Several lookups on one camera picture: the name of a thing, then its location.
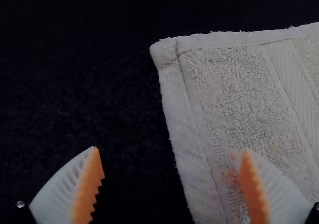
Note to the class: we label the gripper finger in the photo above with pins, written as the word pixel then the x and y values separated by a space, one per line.
pixel 59 199
pixel 274 196

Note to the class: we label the pale towel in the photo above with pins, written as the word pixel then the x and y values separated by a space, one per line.
pixel 236 97

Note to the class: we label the black mat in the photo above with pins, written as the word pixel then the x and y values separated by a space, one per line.
pixel 74 59

